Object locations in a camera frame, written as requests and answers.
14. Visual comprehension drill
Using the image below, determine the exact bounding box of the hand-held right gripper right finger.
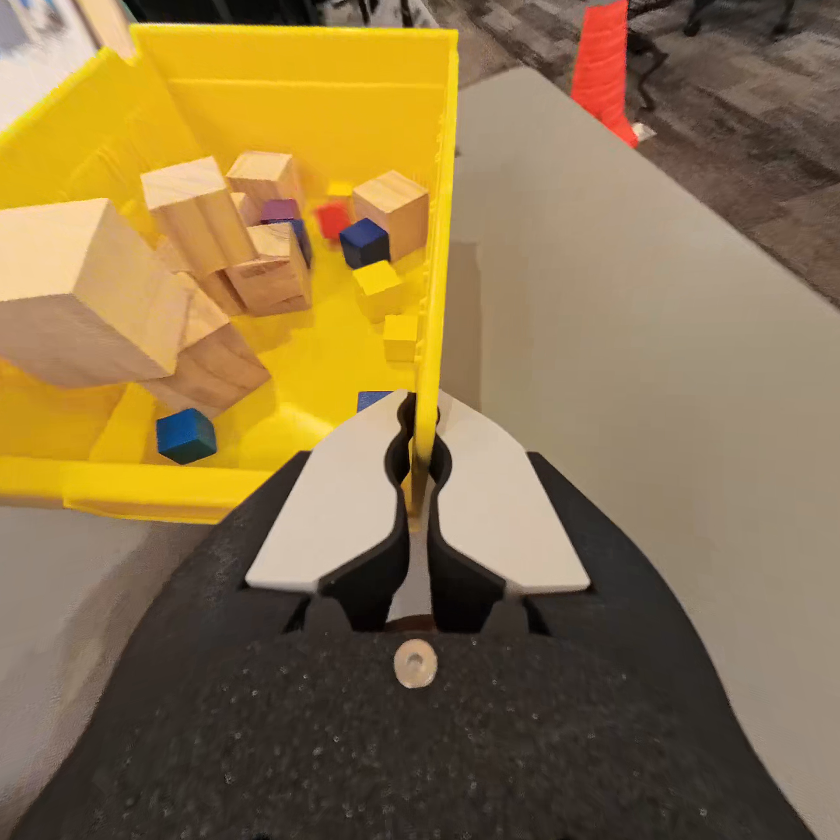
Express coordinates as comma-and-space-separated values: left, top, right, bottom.
428, 390, 592, 634

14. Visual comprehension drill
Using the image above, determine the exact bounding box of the pile of wooden coloured cubes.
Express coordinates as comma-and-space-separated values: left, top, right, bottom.
0, 151, 431, 466

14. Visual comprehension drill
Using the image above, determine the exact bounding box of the yellow plastic bin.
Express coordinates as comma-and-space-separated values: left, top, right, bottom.
0, 23, 460, 532

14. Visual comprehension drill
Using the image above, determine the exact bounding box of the black office chair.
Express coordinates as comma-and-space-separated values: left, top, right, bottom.
681, 0, 799, 38

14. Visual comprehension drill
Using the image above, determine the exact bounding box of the printed instruction sheet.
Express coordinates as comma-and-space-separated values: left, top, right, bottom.
0, 0, 101, 127

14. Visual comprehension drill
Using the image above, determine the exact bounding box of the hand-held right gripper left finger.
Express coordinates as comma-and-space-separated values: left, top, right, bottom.
245, 389, 414, 634

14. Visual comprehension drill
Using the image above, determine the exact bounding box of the orange traffic cone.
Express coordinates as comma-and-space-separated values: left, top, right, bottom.
570, 0, 642, 150

